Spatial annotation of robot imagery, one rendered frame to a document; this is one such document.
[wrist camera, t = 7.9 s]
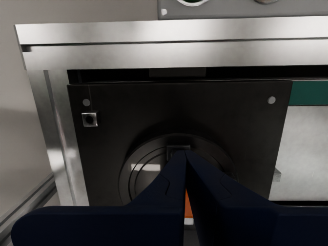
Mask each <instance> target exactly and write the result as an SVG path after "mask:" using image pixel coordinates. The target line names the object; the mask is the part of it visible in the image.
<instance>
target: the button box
mask: <svg viewBox="0 0 328 246"><path fill-rule="evenodd" d="M157 12H158V20H159V21H168V20H204V19H239V18H274V17H310V16H328V0H197V1H189V0H157Z"/></svg>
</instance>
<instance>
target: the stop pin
mask: <svg viewBox="0 0 328 246"><path fill-rule="evenodd" d="M280 178H281V172H280V171H279V170H278V169H277V168H275V171H274V175H273V180H272V182H279V181H280Z"/></svg>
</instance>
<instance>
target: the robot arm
mask: <svg viewBox="0 0 328 246"><path fill-rule="evenodd" d="M186 189H187V193H188V197H189V202H190V206H191V210H192V214H193V219H194V223H195V227H196V231H197V235H198V239H199V244H200V246H328V207H286V206H281V205H278V204H275V203H273V202H271V201H269V200H268V199H266V198H264V197H262V196H261V195H259V194H257V193H255V192H254V191H252V190H250V189H249V188H247V187H245V186H243V185H242V184H240V183H238V182H237V181H235V180H234V179H232V178H231V177H229V176H228V175H226V174H225V173H223V172H222V171H221V170H219V169H218V168H216V167H215V166H213V165H212V164H210V163H209V162H208V161H206V160H205V159H203V158H202V157H200V156H199V155H197V154H196V153H195V152H193V151H192V150H185V151H184V150H177V151H176V153H175V154H174V155H173V157H172V158H171V159H170V160H169V162H168V163H167V164H166V165H165V167H164V168H163V169H162V170H161V172H160V173H159V174H158V176H157V177H156V178H155V179H154V180H153V181H152V183H151V184H150V185H149V186H148V187H146V188H145V189H144V190H143V191H142V192H141V193H140V194H139V195H138V196H137V197H136V198H134V199H133V200H132V201H131V202H130V203H128V204H127V205H124V206H45V207H41V208H38V209H35V210H33V211H31V212H29V213H27V214H25V215H24V216H22V217H20V218H19V219H18V220H17V221H16V222H15V223H14V225H13V227H12V230H11V240H12V243H13V246H183V245H184V224H185V192H186Z"/></svg>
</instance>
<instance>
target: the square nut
mask: <svg viewBox="0 0 328 246"><path fill-rule="evenodd" d="M90 116H91V117H92V118H93V120H94V121H92V120H91V119H90ZM82 120H83V126H99V125H100V124H101V119H100V113H99V111H85V112H83V113H82Z"/></svg>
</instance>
